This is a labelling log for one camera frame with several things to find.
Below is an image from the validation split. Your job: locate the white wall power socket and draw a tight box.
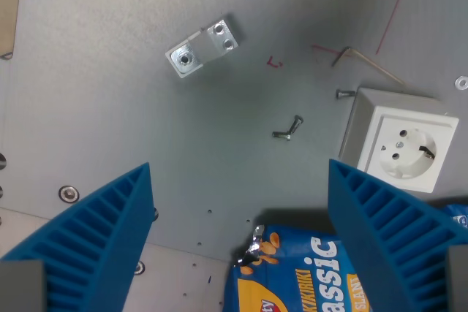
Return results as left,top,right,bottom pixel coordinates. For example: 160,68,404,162
338,87,460,194

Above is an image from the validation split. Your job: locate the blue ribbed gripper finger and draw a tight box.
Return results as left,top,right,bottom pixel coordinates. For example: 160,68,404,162
327,158,468,312
0,161,156,312

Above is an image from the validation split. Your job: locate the brown cardboard sheet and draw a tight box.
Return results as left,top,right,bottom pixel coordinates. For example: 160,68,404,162
0,0,24,60

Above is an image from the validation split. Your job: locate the brass-coloured hex key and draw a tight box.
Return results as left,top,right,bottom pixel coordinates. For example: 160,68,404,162
331,46,406,88

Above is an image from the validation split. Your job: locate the machined aluminium bracket block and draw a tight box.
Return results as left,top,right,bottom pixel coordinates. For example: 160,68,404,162
165,14,245,79

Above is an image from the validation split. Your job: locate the blue peanut snack bag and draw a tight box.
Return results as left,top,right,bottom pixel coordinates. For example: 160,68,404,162
223,203,468,312

